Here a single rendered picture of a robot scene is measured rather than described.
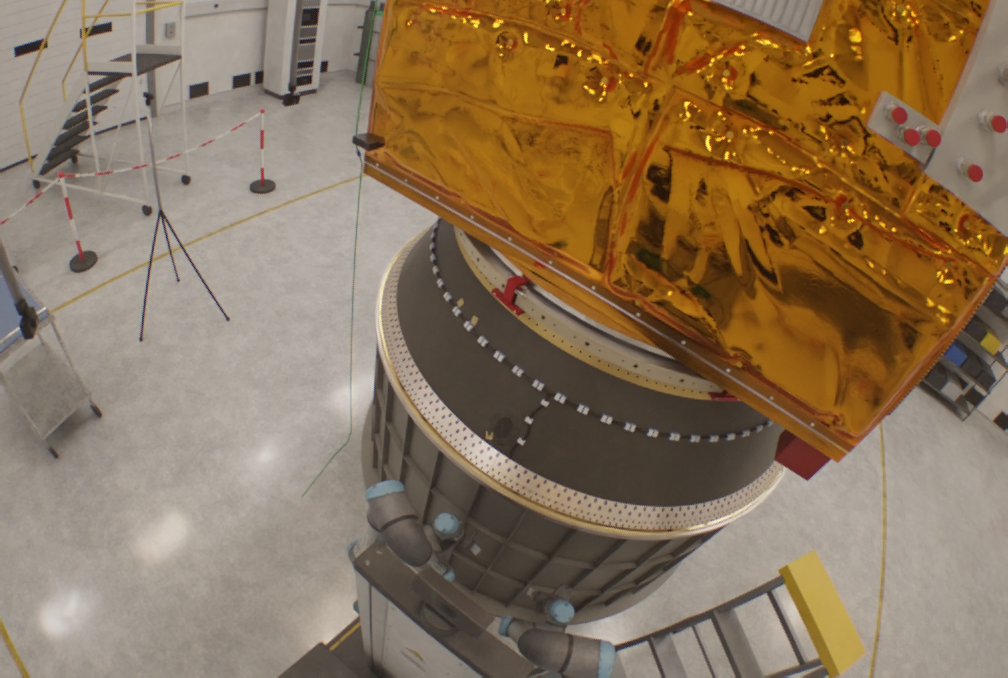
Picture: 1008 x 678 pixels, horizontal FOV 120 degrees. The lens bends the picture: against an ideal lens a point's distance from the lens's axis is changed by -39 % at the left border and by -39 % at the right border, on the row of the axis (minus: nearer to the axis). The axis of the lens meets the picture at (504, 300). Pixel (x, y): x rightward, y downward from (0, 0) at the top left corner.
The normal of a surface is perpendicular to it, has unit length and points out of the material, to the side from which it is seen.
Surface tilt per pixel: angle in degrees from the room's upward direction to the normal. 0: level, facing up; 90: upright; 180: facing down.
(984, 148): 90
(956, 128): 90
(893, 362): 89
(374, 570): 0
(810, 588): 0
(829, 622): 0
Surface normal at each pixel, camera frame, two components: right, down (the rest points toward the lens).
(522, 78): -0.54, 0.25
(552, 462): -0.23, 0.09
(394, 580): 0.23, -0.76
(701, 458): 0.19, 0.21
